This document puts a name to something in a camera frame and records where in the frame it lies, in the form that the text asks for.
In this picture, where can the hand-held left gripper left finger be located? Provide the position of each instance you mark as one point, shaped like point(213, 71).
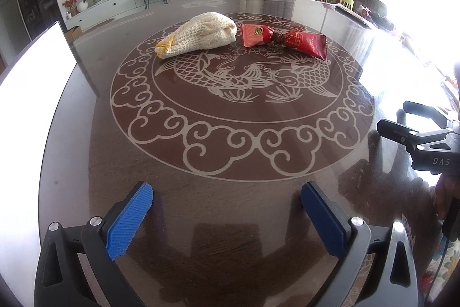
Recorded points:
point(129, 220)

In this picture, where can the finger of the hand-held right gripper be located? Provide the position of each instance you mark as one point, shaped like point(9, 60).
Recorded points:
point(424, 110)
point(395, 132)

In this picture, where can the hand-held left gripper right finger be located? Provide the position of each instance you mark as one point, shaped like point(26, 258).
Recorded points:
point(323, 220)

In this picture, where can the dark wooden desktop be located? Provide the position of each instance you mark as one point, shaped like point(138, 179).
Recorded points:
point(233, 206)

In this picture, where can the person's right hand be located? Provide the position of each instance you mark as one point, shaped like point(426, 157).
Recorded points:
point(445, 195)

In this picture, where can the black remote control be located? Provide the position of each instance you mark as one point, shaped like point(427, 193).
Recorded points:
point(354, 15)

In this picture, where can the floral printed cloth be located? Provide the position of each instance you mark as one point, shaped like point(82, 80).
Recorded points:
point(442, 278)

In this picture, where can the red foil packet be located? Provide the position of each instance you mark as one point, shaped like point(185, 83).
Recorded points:
point(305, 42)

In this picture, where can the cardboard box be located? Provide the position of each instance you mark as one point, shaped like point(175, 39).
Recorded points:
point(73, 33)

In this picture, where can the cream knitted cloth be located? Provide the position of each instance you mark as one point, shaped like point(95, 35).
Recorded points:
point(201, 33)

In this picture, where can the white television cabinet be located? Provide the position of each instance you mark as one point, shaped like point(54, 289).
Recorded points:
point(118, 3)

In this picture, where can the red flower plant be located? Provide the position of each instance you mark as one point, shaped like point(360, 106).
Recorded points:
point(70, 3)

